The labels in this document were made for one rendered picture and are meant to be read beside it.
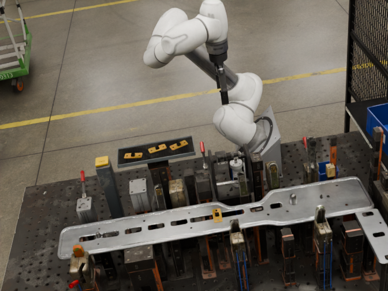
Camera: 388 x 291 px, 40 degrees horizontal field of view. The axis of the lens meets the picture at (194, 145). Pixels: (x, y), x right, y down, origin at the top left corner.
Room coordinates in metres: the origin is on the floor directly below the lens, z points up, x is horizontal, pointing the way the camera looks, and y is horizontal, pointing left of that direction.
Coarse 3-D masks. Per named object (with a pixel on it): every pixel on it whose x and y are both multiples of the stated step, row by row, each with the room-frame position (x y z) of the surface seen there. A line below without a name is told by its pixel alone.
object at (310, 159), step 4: (312, 136) 1.87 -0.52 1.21; (308, 140) 1.86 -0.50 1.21; (312, 140) 1.84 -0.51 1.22; (308, 144) 1.86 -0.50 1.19; (312, 144) 1.83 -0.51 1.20; (308, 148) 1.85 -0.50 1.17; (312, 148) 1.86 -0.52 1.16; (308, 152) 1.85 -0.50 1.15; (312, 152) 1.86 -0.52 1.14; (308, 156) 1.85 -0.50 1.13; (312, 156) 1.86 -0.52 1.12; (308, 160) 1.84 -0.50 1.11; (312, 160) 1.85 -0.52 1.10; (308, 164) 1.84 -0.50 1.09; (316, 168) 1.84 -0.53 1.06
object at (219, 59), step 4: (212, 56) 1.93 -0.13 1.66; (216, 56) 1.92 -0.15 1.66; (220, 56) 1.92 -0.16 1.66; (224, 56) 1.92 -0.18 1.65; (212, 60) 1.93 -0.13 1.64; (216, 60) 1.92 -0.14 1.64; (220, 60) 1.92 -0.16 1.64; (224, 60) 1.92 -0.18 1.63; (216, 64) 1.96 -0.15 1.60; (220, 64) 1.92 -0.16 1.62
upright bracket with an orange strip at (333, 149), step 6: (336, 138) 1.86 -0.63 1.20; (330, 144) 1.86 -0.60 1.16; (336, 144) 1.86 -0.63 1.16; (330, 150) 1.86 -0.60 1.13; (336, 150) 1.86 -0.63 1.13; (330, 156) 1.86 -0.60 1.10; (336, 156) 1.86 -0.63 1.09; (330, 162) 1.86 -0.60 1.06; (336, 162) 1.86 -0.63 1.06; (336, 168) 1.86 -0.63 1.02
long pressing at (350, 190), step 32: (288, 192) 1.78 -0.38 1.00; (320, 192) 1.74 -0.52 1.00; (352, 192) 1.71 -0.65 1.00; (96, 224) 1.78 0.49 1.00; (128, 224) 1.74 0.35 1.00; (192, 224) 1.68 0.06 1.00; (224, 224) 1.64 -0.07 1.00; (256, 224) 1.62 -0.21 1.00; (288, 224) 1.59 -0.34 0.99; (64, 256) 1.62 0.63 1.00
